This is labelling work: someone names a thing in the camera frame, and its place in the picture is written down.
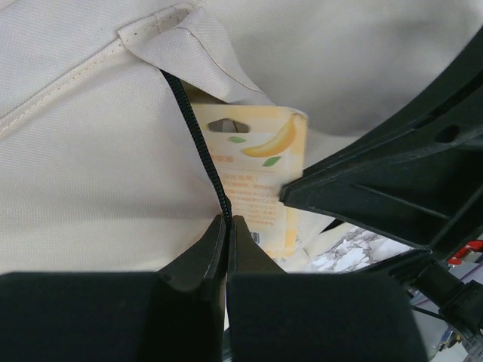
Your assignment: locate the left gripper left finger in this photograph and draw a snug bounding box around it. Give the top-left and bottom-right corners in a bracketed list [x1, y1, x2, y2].
[1, 216, 226, 361]

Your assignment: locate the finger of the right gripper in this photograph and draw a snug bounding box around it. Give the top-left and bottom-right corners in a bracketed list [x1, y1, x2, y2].
[280, 34, 482, 259]

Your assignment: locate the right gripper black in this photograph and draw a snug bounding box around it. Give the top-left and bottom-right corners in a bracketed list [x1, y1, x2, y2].
[392, 250, 482, 361]

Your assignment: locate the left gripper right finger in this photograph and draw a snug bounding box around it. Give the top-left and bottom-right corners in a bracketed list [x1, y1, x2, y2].
[227, 216, 425, 361]

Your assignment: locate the beige student backpack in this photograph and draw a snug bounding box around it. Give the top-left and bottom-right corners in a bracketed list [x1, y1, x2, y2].
[1, 1, 482, 273]

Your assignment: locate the banana printed card package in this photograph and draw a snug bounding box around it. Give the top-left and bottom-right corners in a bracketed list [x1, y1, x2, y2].
[183, 83, 307, 258]

